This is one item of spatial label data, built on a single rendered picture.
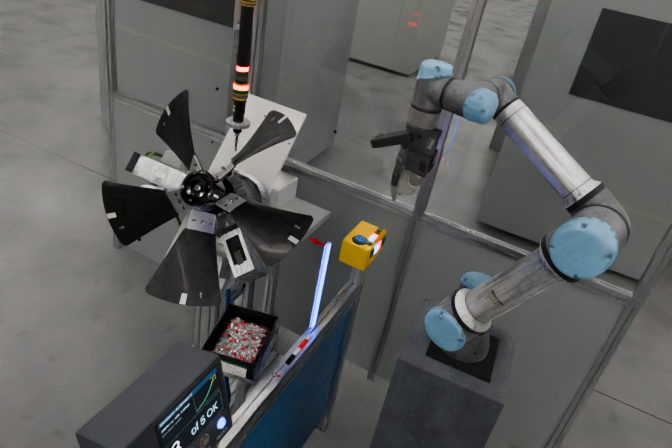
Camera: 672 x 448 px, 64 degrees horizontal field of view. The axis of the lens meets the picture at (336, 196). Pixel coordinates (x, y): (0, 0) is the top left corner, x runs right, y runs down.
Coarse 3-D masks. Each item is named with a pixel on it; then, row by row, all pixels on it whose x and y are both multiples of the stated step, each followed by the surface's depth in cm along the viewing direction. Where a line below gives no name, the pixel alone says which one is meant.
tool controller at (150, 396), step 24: (168, 360) 107; (192, 360) 106; (216, 360) 107; (144, 384) 101; (168, 384) 101; (192, 384) 101; (216, 384) 107; (120, 408) 96; (144, 408) 95; (168, 408) 96; (192, 408) 102; (216, 408) 108; (96, 432) 91; (120, 432) 91; (144, 432) 91; (168, 432) 96; (192, 432) 102; (216, 432) 110
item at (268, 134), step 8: (272, 112) 181; (280, 112) 178; (264, 120) 182; (288, 120) 172; (264, 128) 177; (272, 128) 173; (280, 128) 170; (288, 128) 168; (256, 136) 176; (264, 136) 171; (272, 136) 169; (280, 136) 167; (288, 136) 166; (248, 144) 176; (256, 144) 170; (264, 144) 168; (272, 144) 166; (240, 152) 175; (248, 152) 170; (256, 152) 167; (232, 160) 175; (240, 160) 169
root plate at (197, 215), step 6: (192, 210) 169; (192, 216) 169; (198, 216) 170; (204, 216) 172; (210, 216) 173; (192, 222) 169; (198, 222) 170; (210, 222) 172; (192, 228) 169; (198, 228) 170; (204, 228) 171; (210, 228) 172
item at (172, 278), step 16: (176, 240) 166; (192, 240) 168; (208, 240) 170; (176, 256) 165; (192, 256) 167; (208, 256) 170; (160, 272) 163; (176, 272) 164; (192, 272) 166; (208, 272) 168; (160, 288) 163; (176, 288) 164; (192, 288) 165; (208, 288) 167; (192, 304) 164; (208, 304) 166
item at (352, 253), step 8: (360, 224) 193; (368, 224) 194; (352, 232) 188; (360, 232) 188; (368, 232) 189; (384, 232) 191; (344, 240) 183; (352, 240) 183; (368, 240) 185; (376, 240) 186; (344, 248) 184; (352, 248) 182; (360, 248) 181; (368, 248) 181; (344, 256) 185; (352, 256) 184; (360, 256) 182; (368, 256) 182; (352, 264) 185; (360, 264) 183; (368, 264) 186
